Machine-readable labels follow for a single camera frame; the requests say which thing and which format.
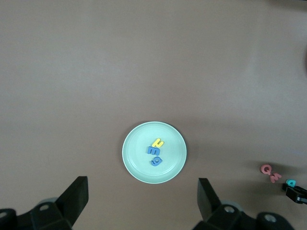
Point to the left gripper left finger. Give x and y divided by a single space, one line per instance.
72 206

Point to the blue lowercase letter g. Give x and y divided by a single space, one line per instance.
157 163

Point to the teal uppercase letter R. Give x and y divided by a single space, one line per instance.
291 183

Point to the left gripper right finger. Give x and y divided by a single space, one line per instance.
211 210

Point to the red uppercase letter Q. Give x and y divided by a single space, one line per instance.
263 169

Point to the blue lowercase letter m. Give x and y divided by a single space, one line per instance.
153 151

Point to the yellow lowercase foam letter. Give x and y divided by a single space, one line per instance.
158 143

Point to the green plate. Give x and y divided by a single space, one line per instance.
139 153

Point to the red lowercase foam letter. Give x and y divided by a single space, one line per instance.
275 177

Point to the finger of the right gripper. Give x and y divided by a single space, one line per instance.
296 194

